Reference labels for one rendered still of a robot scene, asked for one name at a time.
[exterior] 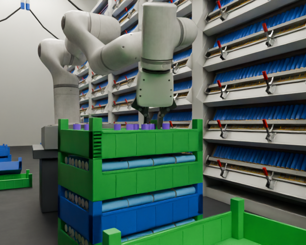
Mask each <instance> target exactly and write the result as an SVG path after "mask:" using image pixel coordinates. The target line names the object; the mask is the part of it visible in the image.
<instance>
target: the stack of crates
mask: <svg viewBox="0 0 306 245"><path fill-rule="evenodd" d="M102 245H306V229H303V228H300V227H295V226H292V225H289V224H285V223H282V222H278V221H275V220H272V219H268V218H265V217H261V216H258V215H254V214H251V213H247V212H245V211H244V199H242V198H238V197H234V198H231V199H230V211H228V212H224V213H221V214H217V215H214V216H210V217H207V218H204V219H201V220H197V221H194V222H190V223H187V224H183V225H180V226H176V227H172V228H169V229H166V230H163V231H159V232H156V233H152V234H149V235H145V236H142V237H138V238H135V239H132V240H128V241H125V242H122V243H121V231H119V230H118V229H116V228H110V229H106V230H103V231H102Z"/></svg>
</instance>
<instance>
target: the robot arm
mask: <svg viewBox="0 0 306 245"><path fill-rule="evenodd" d="M176 12H177V6H176V5H175V4H172V3H167V2H146V3H144V4H143V5H142V30H141V32H135V33H128V34H125V35H122V36H121V27H120V24H119V22H118V21H117V20H116V19H115V18H113V17H109V16H105V15H100V14H95V13H90V12H85V11H79V10H71V11H68V12H66V13H65V14H64V15H63V16H62V19H61V27H62V30H63V33H64V35H65V36H66V38H65V40H60V39H52V38H47V39H44V40H42V41H41V42H40V43H39V45H38V49H37V50H38V56H39V58H40V60H41V62H42V63H43V64H44V65H45V66H46V68H47V69H48V70H49V71H50V73H51V75H52V79H53V95H54V121H55V124H49V125H47V126H50V125H52V126H53V125H58V119H68V124H69V125H73V124H75V123H78V124H86V123H81V122H84V117H80V103H79V82H78V78H77V76H76V75H74V74H72V73H70V72H68V71H67V70H65V69H64V68H63V67H62V66H61V65H68V66H80V65H83V64H84V63H85V62H86V60H88V63H89V66H90V68H91V70H92V71H93V72H94V73H95V74H97V75H108V74H111V73H113V72H115V71H118V70H120V69H122V68H124V67H127V66H129V65H131V64H133V63H136V62H140V66H141V67H142V68H140V69H139V72H138V76H137V85H136V96H135V98H134V100H133V102H132V103H131V107H132V108H134V109H136V110H138V111H139V112H140V113H141V114H142V115H143V116H144V122H143V123H147V124H149V119H150V118H149V114H148V110H149V107H159V113H158V115H157V128H158V129H161V126H162V124H163V117H164V116H165V115H166V114H167V113H168V112H169V111H170V110H173V109H175V108H176V107H177V105H176V102H175V100H174V98H173V73H172V70H171V66H172V65H173V63H174V60H173V53H175V52H177V51H179V50H182V49H184V48H186V47H188V46H189V45H191V44H192V43H193V42H194V40H195V39H196V37H197V34H198V29H197V25H196V24H195V22H194V21H193V20H191V19H189V18H185V17H176Z"/></svg>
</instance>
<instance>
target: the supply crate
mask: <svg viewBox="0 0 306 245"><path fill-rule="evenodd" d="M150 123H154V124H156V130H141V128H139V130H126V128H121V130H114V128H102V118H89V130H84V129H80V130H73V129H69V128H68V119H58V152H62V153H66V154H71V155H75V156H79V157H83V158H88V159H92V160H94V159H106V158H122V157H135V156H146V155H158V154H170V153H182V152H194V151H203V120H202V119H192V129H186V128H170V129H162V128H161V129H158V128H157V120H150Z"/></svg>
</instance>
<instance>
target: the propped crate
mask: <svg viewBox="0 0 306 245"><path fill-rule="evenodd" d="M21 170H22V158H21V157H19V158H18V161H11V162H0V175H13V174H20V173H21Z"/></svg>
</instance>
